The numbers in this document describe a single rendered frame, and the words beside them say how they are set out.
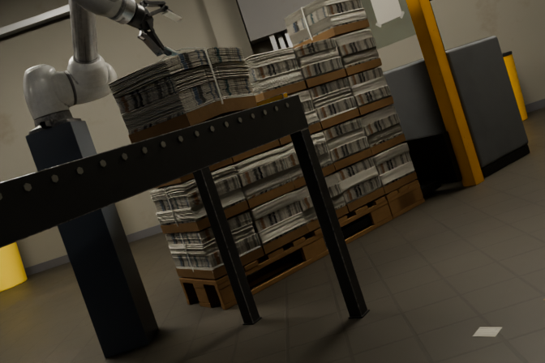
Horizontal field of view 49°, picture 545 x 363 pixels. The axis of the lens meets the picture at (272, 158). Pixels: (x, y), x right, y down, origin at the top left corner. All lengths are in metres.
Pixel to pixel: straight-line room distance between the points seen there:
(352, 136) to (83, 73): 1.44
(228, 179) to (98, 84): 0.71
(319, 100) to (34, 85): 1.40
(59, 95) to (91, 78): 0.15
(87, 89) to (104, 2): 0.87
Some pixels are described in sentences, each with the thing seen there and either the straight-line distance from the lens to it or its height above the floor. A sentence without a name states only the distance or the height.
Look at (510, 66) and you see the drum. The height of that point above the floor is 0.50.
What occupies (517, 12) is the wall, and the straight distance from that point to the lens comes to 6.47.
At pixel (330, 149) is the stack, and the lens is 3.18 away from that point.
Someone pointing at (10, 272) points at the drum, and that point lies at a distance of 6.22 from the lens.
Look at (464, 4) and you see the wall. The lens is 6.31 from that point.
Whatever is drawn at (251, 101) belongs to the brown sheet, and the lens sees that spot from 2.12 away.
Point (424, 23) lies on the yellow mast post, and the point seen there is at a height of 0.99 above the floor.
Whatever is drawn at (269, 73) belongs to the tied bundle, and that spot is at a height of 0.96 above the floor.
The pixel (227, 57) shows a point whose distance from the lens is 2.09.
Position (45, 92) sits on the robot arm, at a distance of 2.69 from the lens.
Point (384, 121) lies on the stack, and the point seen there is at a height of 0.53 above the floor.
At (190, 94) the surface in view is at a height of 0.90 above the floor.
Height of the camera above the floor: 0.76
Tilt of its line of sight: 4 degrees down
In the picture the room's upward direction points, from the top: 18 degrees counter-clockwise
